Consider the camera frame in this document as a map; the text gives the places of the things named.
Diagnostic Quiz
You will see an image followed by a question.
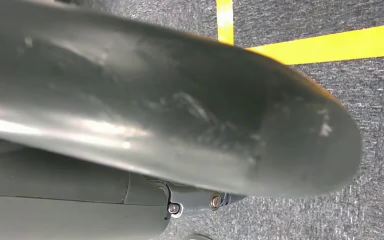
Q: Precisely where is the yellow floor tape strip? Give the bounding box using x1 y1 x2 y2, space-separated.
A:
246 22 384 66
215 0 235 46

